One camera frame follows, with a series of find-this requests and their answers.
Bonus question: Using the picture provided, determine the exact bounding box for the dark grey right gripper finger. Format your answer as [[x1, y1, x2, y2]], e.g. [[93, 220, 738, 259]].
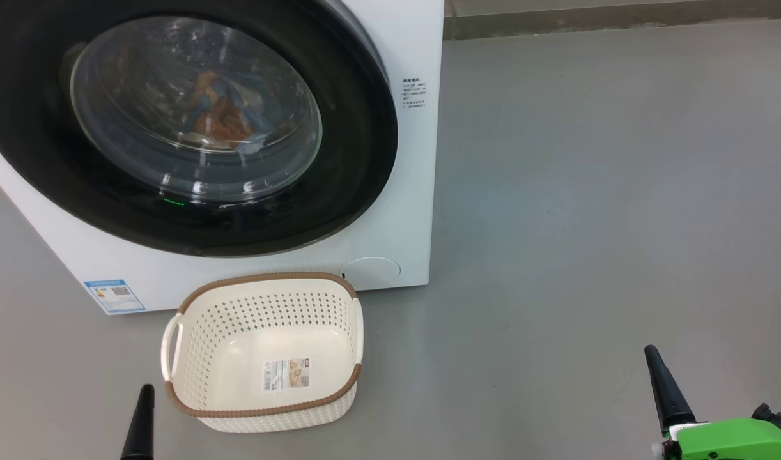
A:
[[644, 345, 697, 430]]

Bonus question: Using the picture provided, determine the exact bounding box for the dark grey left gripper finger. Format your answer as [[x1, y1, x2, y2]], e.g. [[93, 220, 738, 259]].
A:
[[120, 384, 156, 460]]

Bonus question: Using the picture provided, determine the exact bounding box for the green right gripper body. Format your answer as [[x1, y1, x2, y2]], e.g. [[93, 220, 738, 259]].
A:
[[653, 418, 781, 460]]

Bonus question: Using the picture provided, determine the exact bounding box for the blue cartoon print garment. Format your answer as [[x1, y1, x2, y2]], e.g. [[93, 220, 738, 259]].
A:
[[180, 69, 282, 151]]

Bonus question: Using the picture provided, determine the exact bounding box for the black washing machine door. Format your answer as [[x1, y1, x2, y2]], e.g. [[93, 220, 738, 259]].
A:
[[0, 0, 399, 258]]

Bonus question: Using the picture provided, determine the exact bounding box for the cream perforated laundry basket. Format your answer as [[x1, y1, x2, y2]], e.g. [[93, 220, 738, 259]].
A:
[[160, 272, 364, 433]]

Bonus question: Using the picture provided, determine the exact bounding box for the white basket product sticker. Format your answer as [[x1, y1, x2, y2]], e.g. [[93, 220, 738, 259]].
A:
[[263, 358, 311, 392]]

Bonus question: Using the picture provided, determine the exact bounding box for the white front-load washing machine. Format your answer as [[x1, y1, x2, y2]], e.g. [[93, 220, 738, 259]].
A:
[[0, 0, 445, 317]]

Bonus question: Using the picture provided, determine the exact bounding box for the blue white energy label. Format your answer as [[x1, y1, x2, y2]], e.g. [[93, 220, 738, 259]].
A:
[[84, 279, 146, 315]]

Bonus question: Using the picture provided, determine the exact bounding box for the round white filter cover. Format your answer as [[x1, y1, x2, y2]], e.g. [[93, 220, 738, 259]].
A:
[[338, 257, 402, 291]]

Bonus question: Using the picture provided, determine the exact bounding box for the black instruction text label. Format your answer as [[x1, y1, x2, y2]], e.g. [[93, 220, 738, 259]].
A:
[[401, 78, 428, 109]]

